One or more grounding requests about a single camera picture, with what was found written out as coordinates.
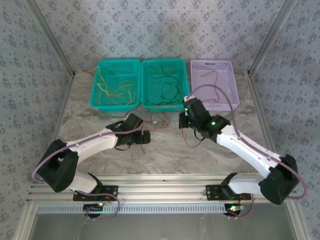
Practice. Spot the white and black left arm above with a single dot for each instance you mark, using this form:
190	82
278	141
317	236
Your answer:
95	143

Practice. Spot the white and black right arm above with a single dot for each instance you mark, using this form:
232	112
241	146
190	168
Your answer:
240	147

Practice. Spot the teal perforated plastic basket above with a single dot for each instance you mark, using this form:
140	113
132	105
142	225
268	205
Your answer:
120	108
165	108

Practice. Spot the lilac perforated plastic basket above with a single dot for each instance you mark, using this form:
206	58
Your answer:
225	82

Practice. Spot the black electronics board with LED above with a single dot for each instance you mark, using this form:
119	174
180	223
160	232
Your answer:
233	210
93	208

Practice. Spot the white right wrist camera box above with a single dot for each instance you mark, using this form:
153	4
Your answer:
189	99

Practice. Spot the aluminium side rail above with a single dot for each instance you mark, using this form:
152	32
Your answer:
265	125
60	117

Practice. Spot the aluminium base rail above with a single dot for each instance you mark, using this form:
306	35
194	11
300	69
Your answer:
162	186

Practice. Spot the aluminium corner post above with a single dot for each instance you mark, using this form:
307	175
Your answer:
52	37
271	37

